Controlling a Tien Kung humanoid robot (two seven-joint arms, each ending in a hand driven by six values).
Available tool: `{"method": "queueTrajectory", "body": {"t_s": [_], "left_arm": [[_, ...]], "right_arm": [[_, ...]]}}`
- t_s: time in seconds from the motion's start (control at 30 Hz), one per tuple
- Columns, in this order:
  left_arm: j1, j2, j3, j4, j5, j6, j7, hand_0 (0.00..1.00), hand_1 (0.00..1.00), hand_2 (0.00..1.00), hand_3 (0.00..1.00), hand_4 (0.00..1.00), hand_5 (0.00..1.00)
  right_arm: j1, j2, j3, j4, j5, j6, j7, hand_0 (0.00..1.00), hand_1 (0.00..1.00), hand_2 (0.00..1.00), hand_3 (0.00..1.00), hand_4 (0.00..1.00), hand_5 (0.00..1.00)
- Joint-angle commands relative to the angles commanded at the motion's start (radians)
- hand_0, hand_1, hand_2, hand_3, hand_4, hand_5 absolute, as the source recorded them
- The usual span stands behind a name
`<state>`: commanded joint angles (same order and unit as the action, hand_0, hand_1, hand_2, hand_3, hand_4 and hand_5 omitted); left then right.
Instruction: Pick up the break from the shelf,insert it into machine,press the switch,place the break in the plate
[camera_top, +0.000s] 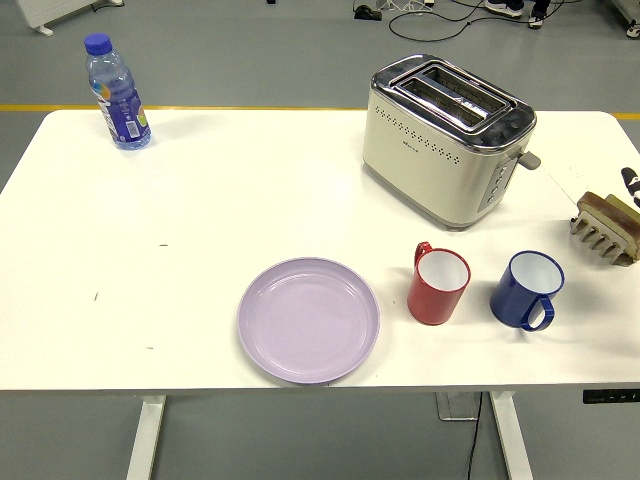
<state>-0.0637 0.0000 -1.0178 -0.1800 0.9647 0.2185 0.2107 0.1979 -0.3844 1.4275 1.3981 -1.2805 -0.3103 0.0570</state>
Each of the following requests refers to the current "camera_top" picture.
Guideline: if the lilac round plate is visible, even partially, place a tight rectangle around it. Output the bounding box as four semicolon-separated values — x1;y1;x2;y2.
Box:
236;256;381;386

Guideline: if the white table leg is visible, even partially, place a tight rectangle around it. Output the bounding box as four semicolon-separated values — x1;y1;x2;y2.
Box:
124;394;167;480
488;391;534;480

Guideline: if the black floor cable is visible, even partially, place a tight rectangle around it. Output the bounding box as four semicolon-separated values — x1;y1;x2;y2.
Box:
388;0;531;40

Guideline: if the silver metal toast rack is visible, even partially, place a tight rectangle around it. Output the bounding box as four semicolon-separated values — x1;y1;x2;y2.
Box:
568;200;636;269

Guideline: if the cream and chrome toaster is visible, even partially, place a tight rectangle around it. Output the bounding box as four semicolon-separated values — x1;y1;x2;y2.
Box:
362;53;542;232

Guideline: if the slice of bread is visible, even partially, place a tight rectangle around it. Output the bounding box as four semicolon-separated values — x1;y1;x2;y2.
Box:
577;191;640;261

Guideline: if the white floor heater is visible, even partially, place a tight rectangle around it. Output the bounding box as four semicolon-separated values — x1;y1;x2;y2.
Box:
13;0;125;36

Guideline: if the red mug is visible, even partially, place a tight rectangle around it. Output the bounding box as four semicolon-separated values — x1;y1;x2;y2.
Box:
406;241;472;327

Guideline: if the clear bracket under table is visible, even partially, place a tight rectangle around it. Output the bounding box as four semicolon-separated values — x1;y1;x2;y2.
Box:
433;391;482;422

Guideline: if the black table control panel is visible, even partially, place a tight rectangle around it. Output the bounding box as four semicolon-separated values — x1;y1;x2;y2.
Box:
582;387;640;405

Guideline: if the black cable under table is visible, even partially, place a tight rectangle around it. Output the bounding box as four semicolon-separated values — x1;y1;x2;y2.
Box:
464;392;484;480

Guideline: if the white paper sheet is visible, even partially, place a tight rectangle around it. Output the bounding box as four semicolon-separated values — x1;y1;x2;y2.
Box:
532;130;640;211

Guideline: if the clear bottle with blue cap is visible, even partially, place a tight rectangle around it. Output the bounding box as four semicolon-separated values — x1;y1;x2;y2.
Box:
83;32;153;152

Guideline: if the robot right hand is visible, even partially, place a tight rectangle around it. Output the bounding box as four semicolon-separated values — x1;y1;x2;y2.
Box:
620;167;640;206

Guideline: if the white wire frame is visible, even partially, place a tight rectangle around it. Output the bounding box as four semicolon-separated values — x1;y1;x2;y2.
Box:
374;0;436;14

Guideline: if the blue mug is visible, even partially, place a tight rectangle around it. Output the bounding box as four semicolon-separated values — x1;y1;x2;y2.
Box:
489;250;566;332

